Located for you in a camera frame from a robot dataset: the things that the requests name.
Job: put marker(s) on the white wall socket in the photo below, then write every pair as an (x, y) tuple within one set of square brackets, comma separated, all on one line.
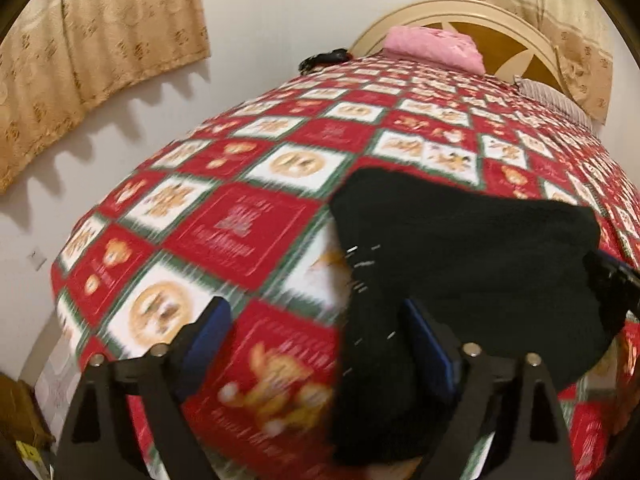
[(37, 257)]

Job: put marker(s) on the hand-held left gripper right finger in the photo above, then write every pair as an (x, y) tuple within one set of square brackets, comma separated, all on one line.
[(425, 340)]

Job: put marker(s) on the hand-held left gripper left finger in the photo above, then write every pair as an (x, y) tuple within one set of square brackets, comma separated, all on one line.
[(207, 340)]

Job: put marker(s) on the cream wooden headboard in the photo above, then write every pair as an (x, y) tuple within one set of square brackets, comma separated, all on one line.
[(400, 15)]

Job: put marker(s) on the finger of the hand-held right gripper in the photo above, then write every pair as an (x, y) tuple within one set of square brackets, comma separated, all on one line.
[(617, 277)]

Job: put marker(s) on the grey striped pillow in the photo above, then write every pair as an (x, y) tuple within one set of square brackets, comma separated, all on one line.
[(555, 97)]

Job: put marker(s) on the red printed blanket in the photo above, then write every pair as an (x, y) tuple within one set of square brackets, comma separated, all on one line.
[(240, 230)]

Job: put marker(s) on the pink pillow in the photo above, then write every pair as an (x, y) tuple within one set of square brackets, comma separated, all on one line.
[(435, 47)]

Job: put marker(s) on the white bed sheet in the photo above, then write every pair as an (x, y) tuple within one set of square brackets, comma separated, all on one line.
[(57, 380)]

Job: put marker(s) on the black pants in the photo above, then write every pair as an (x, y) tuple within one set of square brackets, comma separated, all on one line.
[(450, 240)]

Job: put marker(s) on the brown wooden cabinet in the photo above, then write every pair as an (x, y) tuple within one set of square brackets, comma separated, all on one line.
[(20, 410)]

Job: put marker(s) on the dark cloth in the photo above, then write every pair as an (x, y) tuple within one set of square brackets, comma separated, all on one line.
[(322, 58)]

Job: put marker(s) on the beige patterned curtain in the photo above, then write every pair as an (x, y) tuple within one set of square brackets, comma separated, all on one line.
[(575, 50), (100, 35)]

